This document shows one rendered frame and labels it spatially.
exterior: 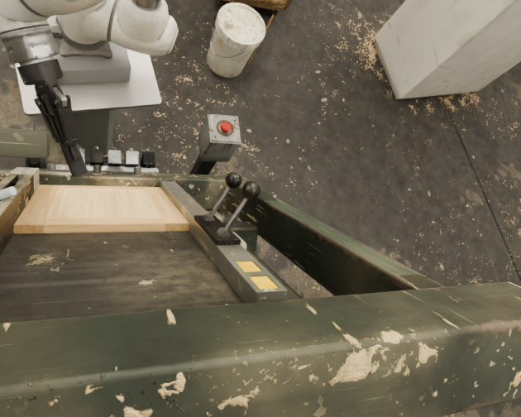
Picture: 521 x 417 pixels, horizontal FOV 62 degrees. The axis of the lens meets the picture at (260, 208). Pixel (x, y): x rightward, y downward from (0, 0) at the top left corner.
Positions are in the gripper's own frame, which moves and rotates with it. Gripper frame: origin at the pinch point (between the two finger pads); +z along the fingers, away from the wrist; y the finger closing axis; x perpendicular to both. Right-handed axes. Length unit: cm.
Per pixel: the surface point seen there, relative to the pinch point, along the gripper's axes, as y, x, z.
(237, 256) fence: 38.9, 6.8, 17.3
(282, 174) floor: -87, 151, 74
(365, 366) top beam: 75, -10, 9
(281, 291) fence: 54, 2, 16
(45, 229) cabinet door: -3.0, -10.3, 12.5
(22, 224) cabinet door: -5.2, -13.4, 10.2
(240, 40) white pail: -101, 151, -9
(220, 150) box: -34, 65, 24
